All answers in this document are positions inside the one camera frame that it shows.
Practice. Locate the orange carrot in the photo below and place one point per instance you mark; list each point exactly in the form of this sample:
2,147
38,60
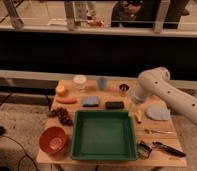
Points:
66,100

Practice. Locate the wooden table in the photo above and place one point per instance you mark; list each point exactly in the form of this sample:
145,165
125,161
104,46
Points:
157,159

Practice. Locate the person in background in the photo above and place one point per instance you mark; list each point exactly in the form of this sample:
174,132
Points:
142,13

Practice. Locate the orange bowl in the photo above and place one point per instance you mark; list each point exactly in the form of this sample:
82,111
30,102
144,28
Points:
52,140

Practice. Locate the black rectangular block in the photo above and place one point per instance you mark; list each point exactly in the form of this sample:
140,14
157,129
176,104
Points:
114,105

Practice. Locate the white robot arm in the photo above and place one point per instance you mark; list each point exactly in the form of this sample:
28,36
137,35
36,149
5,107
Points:
156,81

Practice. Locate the light blue cup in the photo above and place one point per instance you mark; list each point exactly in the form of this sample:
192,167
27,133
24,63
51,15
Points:
102,83

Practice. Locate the white lidded cup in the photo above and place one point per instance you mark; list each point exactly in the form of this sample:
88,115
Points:
80,82

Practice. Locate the blue sponge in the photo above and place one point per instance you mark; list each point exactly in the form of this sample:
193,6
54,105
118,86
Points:
90,102

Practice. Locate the bunch of dark grapes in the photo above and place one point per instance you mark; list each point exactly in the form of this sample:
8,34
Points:
62,114

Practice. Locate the green plastic tray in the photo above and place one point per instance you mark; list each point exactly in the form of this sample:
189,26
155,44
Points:
103,135

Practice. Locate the metal fork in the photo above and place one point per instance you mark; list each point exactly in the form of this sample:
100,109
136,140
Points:
158,132

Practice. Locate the metal clip tool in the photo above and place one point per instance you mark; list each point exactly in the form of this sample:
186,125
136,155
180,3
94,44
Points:
144,149

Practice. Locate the small metal cup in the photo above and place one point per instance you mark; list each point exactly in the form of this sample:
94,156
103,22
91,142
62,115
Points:
123,89

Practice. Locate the black handled peeler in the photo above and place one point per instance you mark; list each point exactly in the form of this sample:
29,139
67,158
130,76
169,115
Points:
168,149

